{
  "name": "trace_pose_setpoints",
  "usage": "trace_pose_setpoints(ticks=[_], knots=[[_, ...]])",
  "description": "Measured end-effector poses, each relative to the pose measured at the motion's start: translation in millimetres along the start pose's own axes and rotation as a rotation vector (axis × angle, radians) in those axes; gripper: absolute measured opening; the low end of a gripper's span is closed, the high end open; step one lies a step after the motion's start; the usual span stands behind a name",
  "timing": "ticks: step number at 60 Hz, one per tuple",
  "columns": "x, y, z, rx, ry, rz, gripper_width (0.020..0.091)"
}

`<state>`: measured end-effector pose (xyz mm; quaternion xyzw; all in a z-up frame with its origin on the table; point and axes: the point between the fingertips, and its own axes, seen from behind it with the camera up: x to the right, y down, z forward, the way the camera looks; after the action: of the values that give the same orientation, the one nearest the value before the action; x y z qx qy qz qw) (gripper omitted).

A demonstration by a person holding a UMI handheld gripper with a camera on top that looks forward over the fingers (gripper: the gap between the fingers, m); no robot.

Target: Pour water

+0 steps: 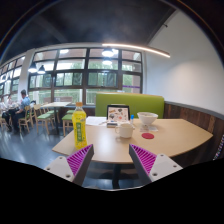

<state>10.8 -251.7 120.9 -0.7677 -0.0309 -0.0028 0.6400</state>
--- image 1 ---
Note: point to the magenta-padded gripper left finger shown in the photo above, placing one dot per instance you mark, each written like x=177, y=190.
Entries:
x=59, y=166

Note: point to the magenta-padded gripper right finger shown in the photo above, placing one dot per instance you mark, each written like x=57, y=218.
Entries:
x=163, y=166

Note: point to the yellow drink bottle orange cap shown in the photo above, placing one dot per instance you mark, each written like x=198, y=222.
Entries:
x=79, y=126

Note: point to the flat round red coaster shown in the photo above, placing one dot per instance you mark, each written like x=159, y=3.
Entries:
x=147, y=136

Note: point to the white bowl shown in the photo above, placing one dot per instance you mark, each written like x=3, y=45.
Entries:
x=147, y=117

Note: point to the white ribbed mug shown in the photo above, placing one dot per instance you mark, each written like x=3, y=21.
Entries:
x=126, y=130

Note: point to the wooden chairs with green seats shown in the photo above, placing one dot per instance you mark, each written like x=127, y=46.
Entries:
x=45, y=116

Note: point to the small blue-capped tube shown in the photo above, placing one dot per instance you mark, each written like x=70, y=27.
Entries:
x=132, y=118

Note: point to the white paper sheets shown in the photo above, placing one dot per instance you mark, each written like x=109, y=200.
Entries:
x=95, y=120

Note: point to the light wooden dining table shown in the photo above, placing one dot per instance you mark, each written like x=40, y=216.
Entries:
x=56, y=104

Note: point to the green upholstered bench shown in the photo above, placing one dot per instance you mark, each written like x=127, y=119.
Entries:
x=146, y=103

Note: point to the small dark box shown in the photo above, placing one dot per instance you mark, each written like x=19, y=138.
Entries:
x=111, y=124

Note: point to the black-framed picture stand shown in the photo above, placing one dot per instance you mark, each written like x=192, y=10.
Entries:
x=118, y=113

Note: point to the person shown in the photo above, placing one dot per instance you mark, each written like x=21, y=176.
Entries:
x=24, y=104
x=11, y=103
x=2, y=106

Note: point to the long curved light strip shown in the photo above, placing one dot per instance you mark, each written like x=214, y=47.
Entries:
x=140, y=47

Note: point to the black pendant lamps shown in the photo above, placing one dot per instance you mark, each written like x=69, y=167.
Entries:
x=107, y=52

